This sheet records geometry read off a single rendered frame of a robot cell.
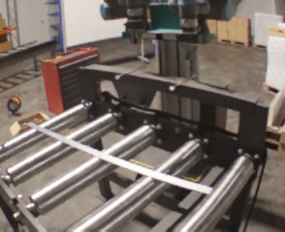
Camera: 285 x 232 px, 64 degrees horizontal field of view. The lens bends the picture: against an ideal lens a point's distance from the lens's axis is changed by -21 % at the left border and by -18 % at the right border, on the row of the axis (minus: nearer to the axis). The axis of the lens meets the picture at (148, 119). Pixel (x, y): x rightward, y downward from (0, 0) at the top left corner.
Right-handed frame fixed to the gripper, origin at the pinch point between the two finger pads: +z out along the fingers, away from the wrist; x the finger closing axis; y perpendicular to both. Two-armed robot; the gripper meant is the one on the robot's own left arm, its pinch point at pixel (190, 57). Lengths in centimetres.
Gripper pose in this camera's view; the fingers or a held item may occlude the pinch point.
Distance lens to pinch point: 140.7
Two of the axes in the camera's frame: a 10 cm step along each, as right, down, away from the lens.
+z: 0.6, 9.0, 4.4
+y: -6.3, 3.7, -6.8
